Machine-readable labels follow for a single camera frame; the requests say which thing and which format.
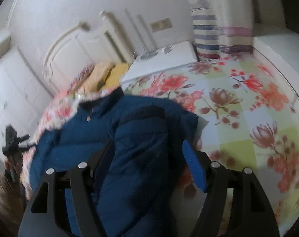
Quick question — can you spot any blue quilted puffer jacket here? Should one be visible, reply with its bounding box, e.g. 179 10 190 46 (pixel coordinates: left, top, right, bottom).
30 88 199 236

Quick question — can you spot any white wardrobe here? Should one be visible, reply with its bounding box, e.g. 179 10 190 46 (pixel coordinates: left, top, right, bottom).
0 28 52 161

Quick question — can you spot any floral bed sheet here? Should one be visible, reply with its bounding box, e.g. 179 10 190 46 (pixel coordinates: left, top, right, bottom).
33 55 299 236

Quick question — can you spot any patterned red pillow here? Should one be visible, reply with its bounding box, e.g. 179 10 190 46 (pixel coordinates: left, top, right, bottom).
68 64 95 95

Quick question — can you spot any yellow blanket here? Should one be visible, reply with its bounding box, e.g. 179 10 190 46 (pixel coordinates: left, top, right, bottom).
76 62 130 95

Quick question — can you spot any white wooden headboard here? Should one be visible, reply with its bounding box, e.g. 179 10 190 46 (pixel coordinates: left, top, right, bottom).
42 11 134 93

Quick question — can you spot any white bedside table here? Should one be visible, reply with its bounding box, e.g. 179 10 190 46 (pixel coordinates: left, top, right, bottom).
120 41 198 85

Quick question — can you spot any striped sailboat curtain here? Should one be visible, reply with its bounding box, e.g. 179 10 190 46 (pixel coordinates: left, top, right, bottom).
188 0 253 60

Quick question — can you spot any beige wall socket plate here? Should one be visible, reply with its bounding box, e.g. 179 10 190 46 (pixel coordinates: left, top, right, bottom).
149 18 173 33

